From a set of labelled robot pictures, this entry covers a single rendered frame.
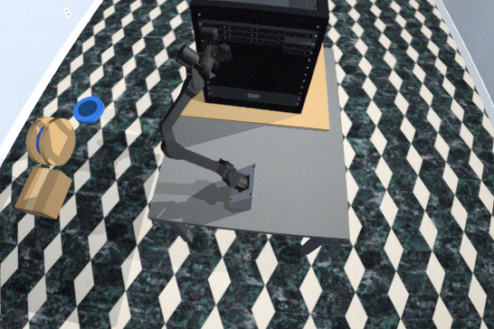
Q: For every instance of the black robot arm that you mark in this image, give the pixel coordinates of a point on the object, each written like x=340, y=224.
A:
x=192, y=86

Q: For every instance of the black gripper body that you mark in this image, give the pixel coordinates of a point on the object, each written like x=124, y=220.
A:
x=209, y=35

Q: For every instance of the black server rack frame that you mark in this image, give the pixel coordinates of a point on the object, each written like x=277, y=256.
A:
x=261, y=76

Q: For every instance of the tan flat board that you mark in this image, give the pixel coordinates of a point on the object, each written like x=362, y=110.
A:
x=314, y=114

